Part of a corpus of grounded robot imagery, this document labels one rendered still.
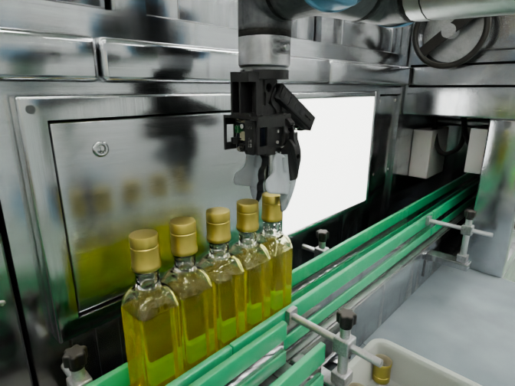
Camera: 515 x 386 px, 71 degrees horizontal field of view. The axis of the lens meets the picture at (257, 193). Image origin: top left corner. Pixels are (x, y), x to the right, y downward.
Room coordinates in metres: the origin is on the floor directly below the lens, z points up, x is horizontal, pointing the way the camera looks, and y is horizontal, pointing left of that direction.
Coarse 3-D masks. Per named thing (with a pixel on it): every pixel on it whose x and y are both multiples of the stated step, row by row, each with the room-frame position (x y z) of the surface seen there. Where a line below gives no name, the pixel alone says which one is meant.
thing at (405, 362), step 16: (384, 352) 0.60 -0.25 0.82; (400, 352) 0.58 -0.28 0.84; (352, 368) 0.54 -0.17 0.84; (368, 368) 0.58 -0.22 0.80; (400, 368) 0.58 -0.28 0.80; (416, 368) 0.56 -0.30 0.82; (432, 368) 0.54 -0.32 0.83; (368, 384) 0.57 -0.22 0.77; (384, 384) 0.57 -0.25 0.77; (400, 384) 0.57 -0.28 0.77; (416, 384) 0.55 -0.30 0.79; (432, 384) 0.54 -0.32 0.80; (448, 384) 0.52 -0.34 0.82; (464, 384) 0.51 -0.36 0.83; (480, 384) 0.50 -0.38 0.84
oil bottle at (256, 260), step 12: (240, 252) 0.50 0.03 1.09; (252, 252) 0.50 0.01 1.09; (264, 252) 0.52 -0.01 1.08; (252, 264) 0.49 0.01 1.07; (264, 264) 0.51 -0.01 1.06; (252, 276) 0.49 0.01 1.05; (264, 276) 0.51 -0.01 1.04; (252, 288) 0.49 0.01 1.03; (264, 288) 0.51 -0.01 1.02; (252, 300) 0.49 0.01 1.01; (264, 300) 0.51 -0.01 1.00; (252, 312) 0.49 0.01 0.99; (264, 312) 0.51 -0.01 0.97; (252, 324) 0.49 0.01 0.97
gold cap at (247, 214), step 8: (240, 200) 0.53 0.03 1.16; (248, 200) 0.53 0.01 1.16; (256, 200) 0.53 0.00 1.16; (240, 208) 0.51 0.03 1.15; (248, 208) 0.51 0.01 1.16; (256, 208) 0.51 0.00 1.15; (240, 216) 0.51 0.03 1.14; (248, 216) 0.51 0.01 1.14; (256, 216) 0.51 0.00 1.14; (240, 224) 0.51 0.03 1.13; (248, 224) 0.51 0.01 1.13; (256, 224) 0.51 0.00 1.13; (248, 232) 0.51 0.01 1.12
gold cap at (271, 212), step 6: (264, 192) 0.57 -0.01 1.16; (264, 198) 0.56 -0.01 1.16; (270, 198) 0.55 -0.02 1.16; (276, 198) 0.55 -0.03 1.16; (264, 204) 0.56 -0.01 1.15; (270, 204) 0.55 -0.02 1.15; (276, 204) 0.55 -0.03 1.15; (264, 210) 0.56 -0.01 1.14; (270, 210) 0.55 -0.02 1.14; (276, 210) 0.55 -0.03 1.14; (264, 216) 0.56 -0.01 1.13; (270, 216) 0.55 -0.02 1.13; (276, 216) 0.55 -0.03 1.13; (282, 216) 0.56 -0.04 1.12
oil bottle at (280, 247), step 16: (272, 240) 0.54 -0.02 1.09; (288, 240) 0.56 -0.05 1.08; (272, 256) 0.53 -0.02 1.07; (288, 256) 0.56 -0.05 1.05; (272, 272) 0.53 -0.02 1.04; (288, 272) 0.56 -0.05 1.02; (272, 288) 0.53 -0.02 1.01; (288, 288) 0.56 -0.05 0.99; (272, 304) 0.53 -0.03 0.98; (288, 304) 0.56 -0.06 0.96
